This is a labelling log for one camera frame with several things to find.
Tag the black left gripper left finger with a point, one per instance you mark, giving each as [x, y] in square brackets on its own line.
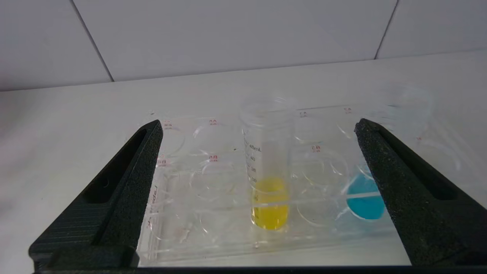
[114, 213]

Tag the test tube with blue pigment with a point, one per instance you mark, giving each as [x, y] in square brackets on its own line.
[363, 201]

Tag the clear acrylic test tube rack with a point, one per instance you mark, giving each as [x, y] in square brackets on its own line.
[213, 232]

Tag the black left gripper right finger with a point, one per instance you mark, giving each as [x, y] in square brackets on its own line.
[426, 213]

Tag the test tube with yellow pigment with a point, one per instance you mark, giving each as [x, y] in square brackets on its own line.
[270, 205]

